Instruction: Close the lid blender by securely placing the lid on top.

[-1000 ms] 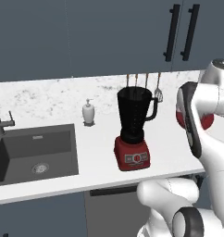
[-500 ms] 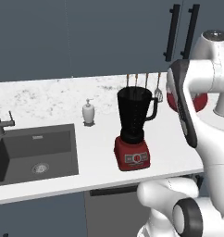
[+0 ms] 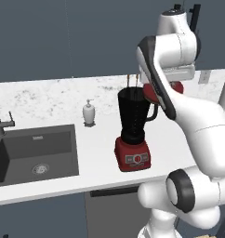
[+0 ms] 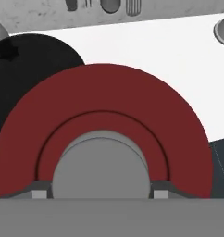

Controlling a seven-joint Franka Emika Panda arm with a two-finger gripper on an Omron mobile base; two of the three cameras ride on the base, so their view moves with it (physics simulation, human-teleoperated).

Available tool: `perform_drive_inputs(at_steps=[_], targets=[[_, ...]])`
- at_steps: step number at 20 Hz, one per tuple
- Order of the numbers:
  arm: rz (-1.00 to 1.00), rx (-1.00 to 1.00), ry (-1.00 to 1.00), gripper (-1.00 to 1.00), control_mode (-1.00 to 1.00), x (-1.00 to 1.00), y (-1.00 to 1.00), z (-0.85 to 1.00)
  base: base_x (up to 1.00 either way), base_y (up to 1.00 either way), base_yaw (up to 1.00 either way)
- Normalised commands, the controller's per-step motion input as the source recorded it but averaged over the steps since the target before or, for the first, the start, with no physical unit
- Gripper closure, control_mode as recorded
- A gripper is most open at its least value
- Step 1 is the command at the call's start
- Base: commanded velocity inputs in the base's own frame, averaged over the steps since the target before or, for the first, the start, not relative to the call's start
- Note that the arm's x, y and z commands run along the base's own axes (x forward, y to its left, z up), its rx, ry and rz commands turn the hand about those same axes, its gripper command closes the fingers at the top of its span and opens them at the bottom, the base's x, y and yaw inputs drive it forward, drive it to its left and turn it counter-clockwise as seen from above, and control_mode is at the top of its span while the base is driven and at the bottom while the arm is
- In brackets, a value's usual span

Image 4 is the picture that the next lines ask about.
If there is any black blender jug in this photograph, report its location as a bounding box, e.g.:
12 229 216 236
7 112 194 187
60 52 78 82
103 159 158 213
0 32 86 137

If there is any grey hanging kitchen tool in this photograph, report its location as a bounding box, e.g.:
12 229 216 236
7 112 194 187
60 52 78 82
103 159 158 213
66 0 79 12

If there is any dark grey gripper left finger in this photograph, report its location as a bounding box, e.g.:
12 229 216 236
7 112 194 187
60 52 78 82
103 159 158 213
0 180 54 200

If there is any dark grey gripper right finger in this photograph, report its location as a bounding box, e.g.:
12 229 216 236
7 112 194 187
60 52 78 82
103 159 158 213
149 180 199 200

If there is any grey hanging slotted spatula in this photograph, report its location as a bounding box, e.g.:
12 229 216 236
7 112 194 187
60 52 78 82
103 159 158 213
125 0 143 18

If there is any red blender lid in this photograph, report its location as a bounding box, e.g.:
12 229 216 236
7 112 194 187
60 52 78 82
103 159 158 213
0 63 214 200

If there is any dark slate cupboard front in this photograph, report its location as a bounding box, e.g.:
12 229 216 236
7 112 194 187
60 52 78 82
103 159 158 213
208 137 224 200

